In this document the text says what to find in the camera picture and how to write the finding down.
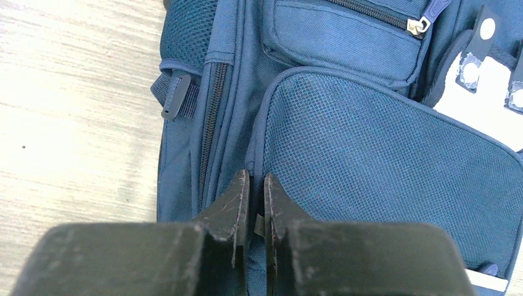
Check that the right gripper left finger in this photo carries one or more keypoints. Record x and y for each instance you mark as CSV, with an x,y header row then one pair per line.
x,y
204,256

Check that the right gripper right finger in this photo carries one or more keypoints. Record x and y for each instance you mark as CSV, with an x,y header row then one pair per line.
x,y
310,257

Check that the navy blue student backpack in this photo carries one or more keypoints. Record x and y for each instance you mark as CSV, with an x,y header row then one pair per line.
x,y
378,111

